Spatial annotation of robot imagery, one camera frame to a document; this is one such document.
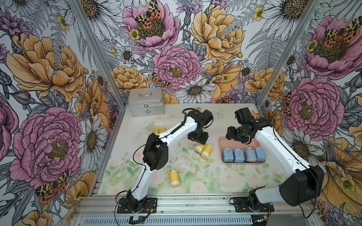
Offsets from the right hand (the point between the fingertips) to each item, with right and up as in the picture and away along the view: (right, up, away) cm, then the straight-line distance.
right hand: (230, 140), depth 81 cm
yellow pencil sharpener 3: (-31, -20, -4) cm, 38 cm away
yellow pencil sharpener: (-17, -6, +7) cm, 19 cm away
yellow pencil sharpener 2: (-13, -8, +7) cm, 17 cm away
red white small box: (+28, +14, +28) cm, 42 cm away
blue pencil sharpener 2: (+6, -10, +4) cm, 12 cm away
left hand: (-19, -3, +5) cm, 20 cm away
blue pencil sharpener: (0, -10, +5) cm, 11 cm away
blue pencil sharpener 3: (+13, -10, +4) cm, 17 cm away
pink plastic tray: (+1, -5, +16) cm, 17 cm away
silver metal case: (-54, +24, +25) cm, 65 cm away
